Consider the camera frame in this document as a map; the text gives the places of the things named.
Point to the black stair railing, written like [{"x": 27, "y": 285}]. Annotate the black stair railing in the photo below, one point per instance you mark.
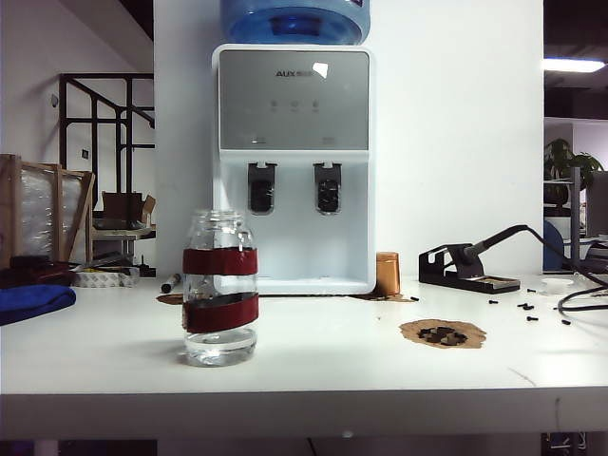
[{"x": 94, "y": 123}]

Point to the blue water jug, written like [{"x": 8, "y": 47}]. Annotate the blue water jug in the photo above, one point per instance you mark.
[{"x": 294, "y": 24}]

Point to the black marker pen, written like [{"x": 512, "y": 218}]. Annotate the black marker pen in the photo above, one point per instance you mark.
[{"x": 170, "y": 283}]

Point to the black dispenser tap paddle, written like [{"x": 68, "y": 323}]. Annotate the black dispenser tap paddle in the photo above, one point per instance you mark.
[
  {"x": 261, "y": 190},
  {"x": 328, "y": 190}
]

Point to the black soldering iron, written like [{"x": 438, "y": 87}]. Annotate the black soldering iron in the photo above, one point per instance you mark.
[{"x": 494, "y": 239}]

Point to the white water dispenser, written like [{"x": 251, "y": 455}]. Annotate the white water dispenser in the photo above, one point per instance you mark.
[{"x": 294, "y": 95}]

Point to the flat black box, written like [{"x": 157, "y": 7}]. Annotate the flat black box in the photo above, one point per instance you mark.
[{"x": 28, "y": 262}]

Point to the copper cylinder can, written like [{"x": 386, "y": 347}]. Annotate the copper cylinder can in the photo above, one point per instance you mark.
[{"x": 388, "y": 275}]

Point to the wooden crate frame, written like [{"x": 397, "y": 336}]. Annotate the wooden crate frame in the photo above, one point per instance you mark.
[{"x": 59, "y": 214}]

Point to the blue chair back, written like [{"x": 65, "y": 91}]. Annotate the blue chair back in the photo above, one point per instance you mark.
[{"x": 552, "y": 247}]

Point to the glass bottle with red belts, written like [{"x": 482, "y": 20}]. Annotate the glass bottle with red belts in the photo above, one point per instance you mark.
[{"x": 218, "y": 261}]

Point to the ceiling light panel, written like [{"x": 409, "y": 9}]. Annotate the ceiling light panel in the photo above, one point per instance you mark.
[{"x": 572, "y": 65}]

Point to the black soldering iron stand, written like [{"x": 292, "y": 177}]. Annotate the black soldering iron stand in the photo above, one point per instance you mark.
[{"x": 456, "y": 281}]

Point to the small brown paper patch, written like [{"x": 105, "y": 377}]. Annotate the small brown paper patch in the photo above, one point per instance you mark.
[{"x": 168, "y": 299}]

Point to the background white side table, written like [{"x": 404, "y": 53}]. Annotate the background white side table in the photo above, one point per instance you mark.
[{"x": 123, "y": 234}]

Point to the brown cardboard box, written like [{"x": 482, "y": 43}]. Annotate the brown cardboard box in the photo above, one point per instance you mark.
[{"x": 121, "y": 204}]

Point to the blue cloth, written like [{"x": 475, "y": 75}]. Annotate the blue cloth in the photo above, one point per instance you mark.
[{"x": 33, "y": 299}]

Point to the green potted plant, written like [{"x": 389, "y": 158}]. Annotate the green potted plant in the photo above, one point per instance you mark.
[{"x": 560, "y": 152}]

